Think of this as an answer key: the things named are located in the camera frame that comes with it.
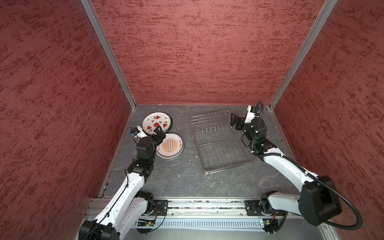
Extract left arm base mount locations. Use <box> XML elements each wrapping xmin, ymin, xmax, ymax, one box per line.
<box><xmin>138</xmin><ymin>192</ymin><xmax>169</xmax><ymax>217</ymax></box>

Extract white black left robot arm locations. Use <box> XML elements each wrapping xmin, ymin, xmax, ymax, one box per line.
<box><xmin>78</xmin><ymin>126</ymin><xmax>166</xmax><ymax>240</ymax></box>

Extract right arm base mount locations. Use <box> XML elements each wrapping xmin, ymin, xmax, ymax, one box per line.
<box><xmin>245</xmin><ymin>191</ymin><xmax>286</xmax><ymax>217</ymax></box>

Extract aluminium right corner post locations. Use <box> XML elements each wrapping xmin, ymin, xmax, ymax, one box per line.
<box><xmin>270</xmin><ymin>0</ymin><xmax>338</xmax><ymax>111</ymax></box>

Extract green circuit board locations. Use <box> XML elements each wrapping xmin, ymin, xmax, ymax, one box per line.
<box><xmin>136</xmin><ymin>219</ymin><xmax>157</xmax><ymax>235</ymax></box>
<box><xmin>263</xmin><ymin>219</ymin><xmax>280</xmax><ymax>235</ymax></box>

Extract strawberry pattern white plate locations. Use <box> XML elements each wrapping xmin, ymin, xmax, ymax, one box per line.
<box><xmin>142</xmin><ymin>112</ymin><xmax>162</xmax><ymax>135</ymax></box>

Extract chrome wire dish rack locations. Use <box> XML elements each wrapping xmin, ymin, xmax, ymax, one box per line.
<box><xmin>190</xmin><ymin>110</ymin><xmax>255</xmax><ymax>175</ymax></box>

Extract aluminium front rail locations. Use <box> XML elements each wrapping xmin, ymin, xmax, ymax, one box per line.
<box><xmin>84</xmin><ymin>198</ymin><xmax>320</xmax><ymax>234</ymax></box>

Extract red patterned white plate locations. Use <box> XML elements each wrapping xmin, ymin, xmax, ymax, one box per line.
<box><xmin>156</xmin><ymin>133</ymin><xmax>184</xmax><ymax>160</ymax></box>

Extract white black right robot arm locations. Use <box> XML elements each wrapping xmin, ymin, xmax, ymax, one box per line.
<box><xmin>230</xmin><ymin>114</ymin><xmax>342</xmax><ymax>226</ymax></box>

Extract right green circuit board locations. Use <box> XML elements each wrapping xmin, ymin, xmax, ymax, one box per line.
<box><xmin>263</xmin><ymin>219</ymin><xmax>280</xmax><ymax>235</ymax></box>

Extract black corrugated right cable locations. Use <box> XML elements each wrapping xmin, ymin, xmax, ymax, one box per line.
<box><xmin>251</xmin><ymin>101</ymin><xmax>364</xmax><ymax>231</ymax></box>

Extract aluminium corner post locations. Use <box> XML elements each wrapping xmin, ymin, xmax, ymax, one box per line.
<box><xmin>270</xmin><ymin>0</ymin><xmax>338</xmax><ymax>111</ymax></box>
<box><xmin>81</xmin><ymin>0</ymin><xmax>137</xmax><ymax>110</ymax></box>

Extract aluminium left corner post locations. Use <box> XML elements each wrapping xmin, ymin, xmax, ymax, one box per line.
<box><xmin>81</xmin><ymin>0</ymin><xmax>137</xmax><ymax>110</ymax></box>

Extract left green circuit board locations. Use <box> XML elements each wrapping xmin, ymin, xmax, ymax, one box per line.
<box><xmin>136</xmin><ymin>219</ymin><xmax>157</xmax><ymax>235</ymax></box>

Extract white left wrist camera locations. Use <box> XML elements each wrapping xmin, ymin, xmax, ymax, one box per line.
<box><xmin>130</xmin><ymin>126</ymin><xmax>148</xmax><ymax>140</ymax></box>

